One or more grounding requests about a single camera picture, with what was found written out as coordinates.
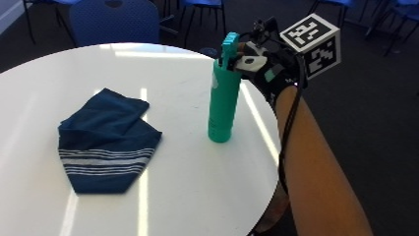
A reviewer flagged teal green bottle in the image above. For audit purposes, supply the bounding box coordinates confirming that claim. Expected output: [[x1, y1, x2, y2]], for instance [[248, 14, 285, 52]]
[[208, 31, 244, 144]]

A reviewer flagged white cube with black markers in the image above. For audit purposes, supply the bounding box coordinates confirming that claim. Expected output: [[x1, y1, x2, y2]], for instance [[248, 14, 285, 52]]
[[280, 13, 342, 81]]

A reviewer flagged blue chair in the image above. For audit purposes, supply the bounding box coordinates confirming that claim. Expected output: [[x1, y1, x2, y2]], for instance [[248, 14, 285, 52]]
[[365, 0, 419, 57], [68, 0, 163, 47], [175, 0, 228, 40]]

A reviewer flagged blue striped cloth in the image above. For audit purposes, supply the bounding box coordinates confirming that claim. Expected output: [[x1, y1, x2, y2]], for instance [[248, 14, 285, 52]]
[[56, 88, 164, 195]]

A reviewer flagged black cable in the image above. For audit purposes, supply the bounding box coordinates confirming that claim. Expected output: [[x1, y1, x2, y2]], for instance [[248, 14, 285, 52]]
[[277, 53, 306, 196]]

